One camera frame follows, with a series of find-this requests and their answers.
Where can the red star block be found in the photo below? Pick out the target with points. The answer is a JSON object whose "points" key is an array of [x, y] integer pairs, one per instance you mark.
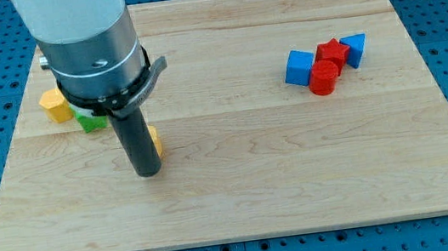
{"points": [[334, 51]]}

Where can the light wooden board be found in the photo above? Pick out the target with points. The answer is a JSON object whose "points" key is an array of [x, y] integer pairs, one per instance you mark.
{"points": [[246, 156]]}

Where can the blue triangle block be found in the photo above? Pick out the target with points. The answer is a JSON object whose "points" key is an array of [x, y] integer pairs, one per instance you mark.
{"points": [[356, 44]]}

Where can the red cylinder block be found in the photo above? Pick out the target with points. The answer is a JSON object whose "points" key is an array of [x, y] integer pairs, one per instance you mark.
{"points": [[323, 77]]}

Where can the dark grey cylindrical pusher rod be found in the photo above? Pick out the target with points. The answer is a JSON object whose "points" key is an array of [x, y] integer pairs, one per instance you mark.
{"points": [[133, 133]]}

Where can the green star block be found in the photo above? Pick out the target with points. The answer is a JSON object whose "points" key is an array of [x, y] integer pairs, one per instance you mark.
{"points": [[89, 122]]}

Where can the blue cube block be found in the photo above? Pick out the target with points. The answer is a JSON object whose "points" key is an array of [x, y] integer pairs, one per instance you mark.
{"points": [[298, 67]]}

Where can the black clamp ring with lever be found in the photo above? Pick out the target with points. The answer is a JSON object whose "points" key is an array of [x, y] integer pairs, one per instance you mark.
{"points": [[117, 92]]}

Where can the yellow hexagon block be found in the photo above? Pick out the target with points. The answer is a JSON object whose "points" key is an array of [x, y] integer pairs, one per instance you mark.
{"points": [[55, 106]]}

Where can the yellow heart block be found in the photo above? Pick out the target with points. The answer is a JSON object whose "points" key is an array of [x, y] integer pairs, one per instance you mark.
{"points": [[156, 140]]}

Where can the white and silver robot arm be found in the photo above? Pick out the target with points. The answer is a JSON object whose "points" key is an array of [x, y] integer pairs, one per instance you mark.
{"points": [[100, 66]]}

